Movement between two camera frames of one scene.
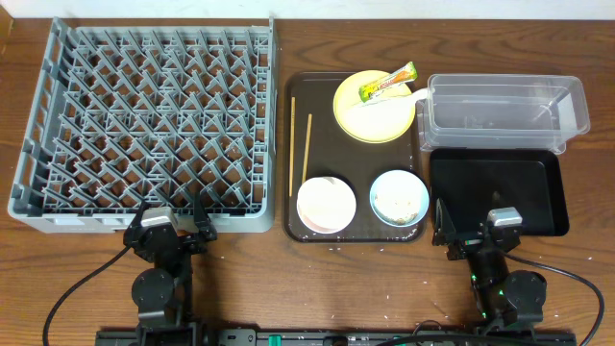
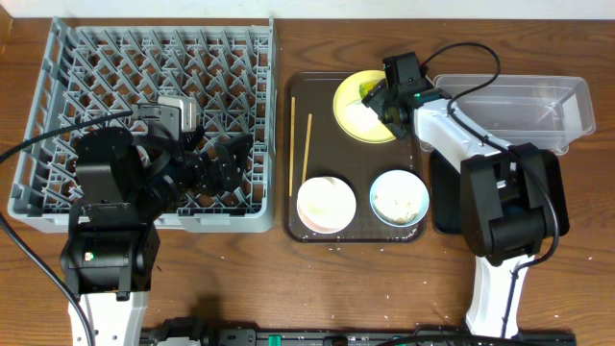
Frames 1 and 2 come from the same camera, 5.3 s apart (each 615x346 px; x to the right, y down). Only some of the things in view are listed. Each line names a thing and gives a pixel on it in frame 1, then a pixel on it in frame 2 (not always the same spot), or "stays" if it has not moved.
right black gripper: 446,234 -> 377,96
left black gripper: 203,230 -> 226,180
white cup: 326,205 stays
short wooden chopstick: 307,149 stays
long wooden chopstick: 292,143 stays
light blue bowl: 399,198 stays
